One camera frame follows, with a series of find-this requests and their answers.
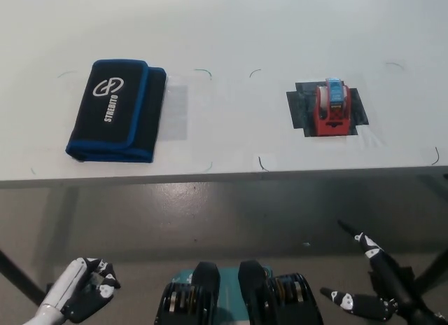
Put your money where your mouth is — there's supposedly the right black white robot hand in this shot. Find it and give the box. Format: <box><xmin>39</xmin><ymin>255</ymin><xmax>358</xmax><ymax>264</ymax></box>
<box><xmin>319</xmin><ymin>219</ymin><xmax>426</xmax><ymax>321</ymax></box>

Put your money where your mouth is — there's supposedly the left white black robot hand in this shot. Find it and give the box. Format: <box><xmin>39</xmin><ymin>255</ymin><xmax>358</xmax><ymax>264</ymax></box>
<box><xmin>37</xmin><ymin>256</ymin><xmax>122</xmax><ymax>324</ymax></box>

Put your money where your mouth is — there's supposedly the red tape dispenser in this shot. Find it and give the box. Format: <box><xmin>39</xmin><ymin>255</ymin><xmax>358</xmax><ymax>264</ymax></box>
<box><xmin>314</xmin><ymin>76</ymin><xmax>353</xmax><ymax>137</ymax></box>

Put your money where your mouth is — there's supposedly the black tape patch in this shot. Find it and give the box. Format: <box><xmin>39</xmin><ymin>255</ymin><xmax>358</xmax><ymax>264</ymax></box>
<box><xmin>286</xmin><ymin>81</ymin><xmax>370</xmax><ymax>139</ymax></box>

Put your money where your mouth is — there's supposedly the black table leg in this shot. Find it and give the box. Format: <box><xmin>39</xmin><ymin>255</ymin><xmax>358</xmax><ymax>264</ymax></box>
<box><xmin>411</xmin><ymin>232</ymin><xmax>448</xmax><ymax>286</ymax></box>
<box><xmin>0</xmin><ymin>248</ymin><xmax>48</xmax><ymax>307</ymax></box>

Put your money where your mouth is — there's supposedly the black teal robot torso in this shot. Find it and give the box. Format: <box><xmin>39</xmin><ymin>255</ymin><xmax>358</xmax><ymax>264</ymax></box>
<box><xmin>153</xmin><ymin>260</ymin><xmax>325</xmax><ymax>325</ymax></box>

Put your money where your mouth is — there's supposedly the black pouch with blue trim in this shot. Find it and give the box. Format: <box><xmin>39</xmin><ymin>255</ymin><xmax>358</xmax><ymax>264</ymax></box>
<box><xmin>64</xmin><ymin>59</ymin><xmax>167</xmax><ymax>164</ymax></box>

